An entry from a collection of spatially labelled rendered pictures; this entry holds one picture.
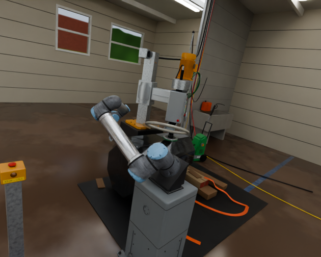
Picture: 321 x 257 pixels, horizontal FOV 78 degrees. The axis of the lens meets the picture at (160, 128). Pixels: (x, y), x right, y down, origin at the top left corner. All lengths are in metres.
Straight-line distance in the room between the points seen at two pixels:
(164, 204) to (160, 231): 0.24
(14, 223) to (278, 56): 7.10
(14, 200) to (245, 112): 6.87
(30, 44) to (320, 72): 8.66
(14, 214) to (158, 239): 1.01
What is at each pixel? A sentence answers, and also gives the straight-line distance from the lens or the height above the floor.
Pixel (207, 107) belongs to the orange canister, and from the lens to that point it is 6.02.
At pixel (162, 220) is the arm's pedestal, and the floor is 0.70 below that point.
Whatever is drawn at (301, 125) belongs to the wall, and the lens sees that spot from 7.02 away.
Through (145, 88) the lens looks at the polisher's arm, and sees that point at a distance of 3.48.
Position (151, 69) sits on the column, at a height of 1.77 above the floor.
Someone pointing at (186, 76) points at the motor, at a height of 1.74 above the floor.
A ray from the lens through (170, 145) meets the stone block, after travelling 2.89.
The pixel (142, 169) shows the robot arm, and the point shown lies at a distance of 1.51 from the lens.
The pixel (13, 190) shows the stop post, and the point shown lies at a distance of 1.53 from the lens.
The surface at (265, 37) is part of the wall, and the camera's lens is 7.58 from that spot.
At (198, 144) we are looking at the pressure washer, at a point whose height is 0.40.
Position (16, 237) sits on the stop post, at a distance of 1.75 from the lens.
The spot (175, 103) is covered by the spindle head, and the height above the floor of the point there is 1.39.
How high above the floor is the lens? 1.76
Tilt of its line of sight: 16 degrees down
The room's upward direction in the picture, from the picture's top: 10 degrees clockwise
